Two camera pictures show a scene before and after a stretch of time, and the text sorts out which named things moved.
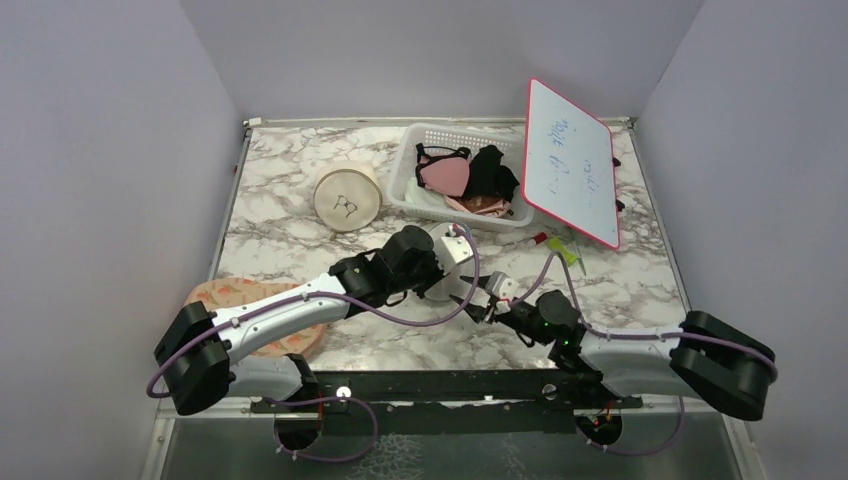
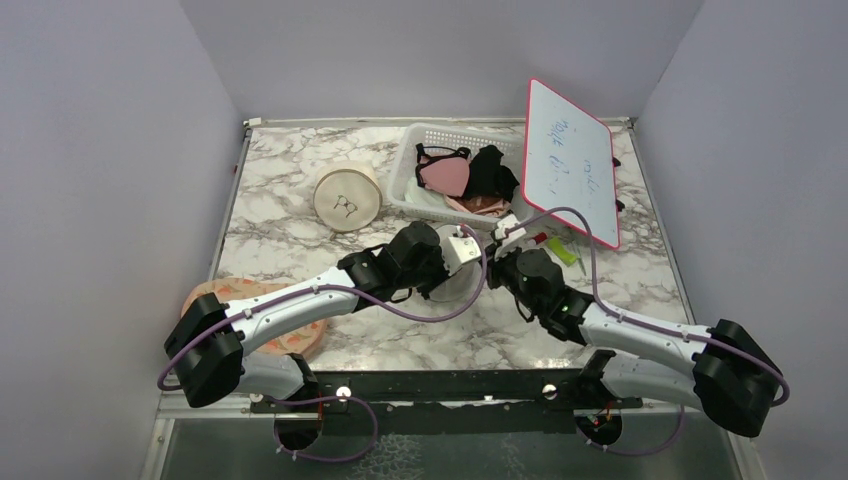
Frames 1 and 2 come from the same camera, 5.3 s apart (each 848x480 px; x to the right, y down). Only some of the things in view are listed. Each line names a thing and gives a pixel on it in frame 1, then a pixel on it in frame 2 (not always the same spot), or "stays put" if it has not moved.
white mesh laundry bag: x=451 y=283 stays put
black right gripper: x=478 y=313 -> x=493 y=265
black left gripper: x=437 y=274 stays put
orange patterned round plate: x=225 y=293 stays put
